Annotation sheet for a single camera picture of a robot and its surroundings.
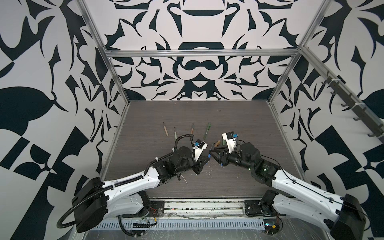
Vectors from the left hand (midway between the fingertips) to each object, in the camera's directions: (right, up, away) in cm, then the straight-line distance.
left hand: (210, 156), depth 73 cm
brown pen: (-9, +9, +29) cm, 32 cm away
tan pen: (-27, +10, +30) cm, 41 cm away
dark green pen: (+3, +12, +31) cm, 34 cm away
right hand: (+1, +3, -1) cm, 3 cm away
